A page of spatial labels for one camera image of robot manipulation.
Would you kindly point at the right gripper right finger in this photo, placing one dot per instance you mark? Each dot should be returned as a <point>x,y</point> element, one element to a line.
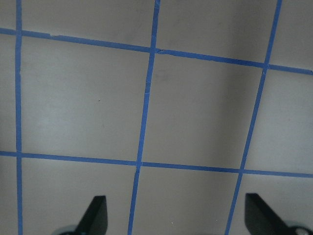
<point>260,219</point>

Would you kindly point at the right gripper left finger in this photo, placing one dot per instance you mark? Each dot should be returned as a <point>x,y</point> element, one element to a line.
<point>95,219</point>

